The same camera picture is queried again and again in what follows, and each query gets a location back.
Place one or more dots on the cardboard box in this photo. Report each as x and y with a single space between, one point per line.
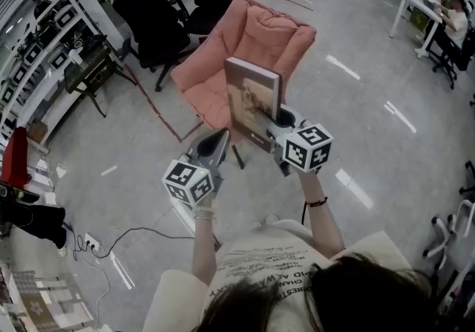
37 132

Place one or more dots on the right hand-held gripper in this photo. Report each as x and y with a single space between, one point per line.
308 148

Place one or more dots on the white shelving rack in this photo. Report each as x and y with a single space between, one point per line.
37 94

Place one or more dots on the white office chair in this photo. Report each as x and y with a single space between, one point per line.
465 219

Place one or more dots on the person's right forearm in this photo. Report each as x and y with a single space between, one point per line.
323 226

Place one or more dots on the white power strip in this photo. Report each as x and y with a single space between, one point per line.
92 242

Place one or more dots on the person's white printed shirt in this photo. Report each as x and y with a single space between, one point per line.
259 267

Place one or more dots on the person's left forearm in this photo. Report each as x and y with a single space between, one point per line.
204 249

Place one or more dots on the brown cover book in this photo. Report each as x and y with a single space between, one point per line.
245 100

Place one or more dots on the black folding table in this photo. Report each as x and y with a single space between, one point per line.
89 70

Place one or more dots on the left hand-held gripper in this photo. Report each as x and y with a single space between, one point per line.
187 183

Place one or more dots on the patterned floor mat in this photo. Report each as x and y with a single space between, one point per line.
44 304

